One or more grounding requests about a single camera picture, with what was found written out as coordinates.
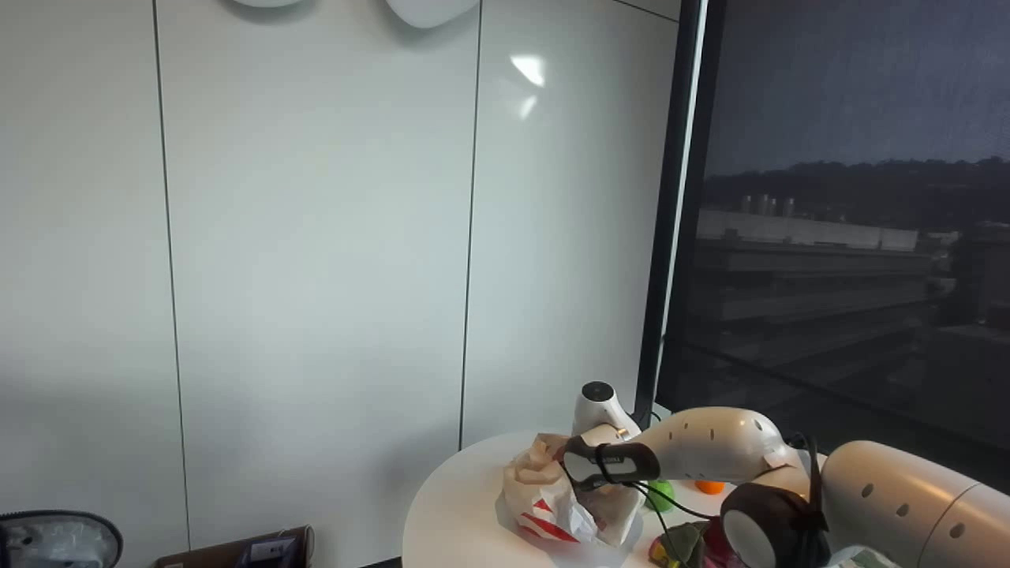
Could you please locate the dark round bin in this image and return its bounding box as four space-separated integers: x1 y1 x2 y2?
0 512 124 568

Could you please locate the red round fruit toy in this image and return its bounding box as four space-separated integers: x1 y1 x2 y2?
701 519 733 568

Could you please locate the green round fruit toy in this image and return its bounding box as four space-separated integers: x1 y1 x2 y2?
648 479 675 512

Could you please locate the white red plastic bag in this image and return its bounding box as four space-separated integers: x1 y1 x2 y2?
495 433 644 547

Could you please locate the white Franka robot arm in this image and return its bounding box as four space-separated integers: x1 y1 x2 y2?
561 408 1010 568

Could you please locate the dark framed board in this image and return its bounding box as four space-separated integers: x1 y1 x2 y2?
153 528 311 568

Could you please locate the orange round fruit toy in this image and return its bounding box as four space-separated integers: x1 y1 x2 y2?
693 479 724 494

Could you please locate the green plush toy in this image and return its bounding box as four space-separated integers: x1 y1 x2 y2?
648 522 704 568

